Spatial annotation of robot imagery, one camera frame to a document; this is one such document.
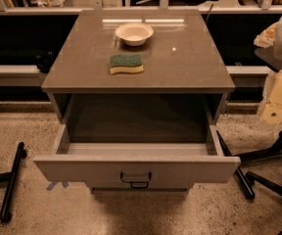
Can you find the green and yellow sponge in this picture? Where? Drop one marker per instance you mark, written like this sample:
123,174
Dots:
126,64

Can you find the grey drawer cabinet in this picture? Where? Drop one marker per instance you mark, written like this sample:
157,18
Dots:
138,94

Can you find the open top drawer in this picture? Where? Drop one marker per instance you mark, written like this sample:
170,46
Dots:
173,136

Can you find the white bowl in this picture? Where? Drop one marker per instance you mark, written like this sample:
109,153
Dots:
134,34

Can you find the blue tape on floor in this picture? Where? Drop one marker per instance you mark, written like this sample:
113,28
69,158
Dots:
53,184

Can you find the black clamp on ledge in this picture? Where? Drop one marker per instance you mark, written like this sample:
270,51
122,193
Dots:
45,63

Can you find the dark round side table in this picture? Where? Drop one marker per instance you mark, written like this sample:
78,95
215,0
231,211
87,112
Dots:
267,55

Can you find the black stand leg left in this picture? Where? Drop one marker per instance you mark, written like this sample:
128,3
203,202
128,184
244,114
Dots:
9,179

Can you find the black drawer handle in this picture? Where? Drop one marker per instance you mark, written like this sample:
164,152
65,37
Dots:
136,183

